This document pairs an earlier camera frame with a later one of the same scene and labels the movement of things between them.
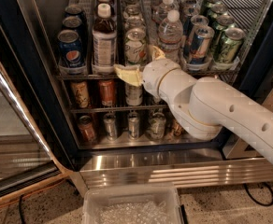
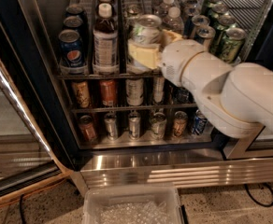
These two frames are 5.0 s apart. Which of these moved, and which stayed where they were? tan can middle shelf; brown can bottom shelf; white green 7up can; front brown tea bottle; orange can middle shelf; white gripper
Moved: white green 7up can; white gripper
Stayed: tan can middle shelf; brown can bottom shelf; orange can middle shelf; front brown tea bottle
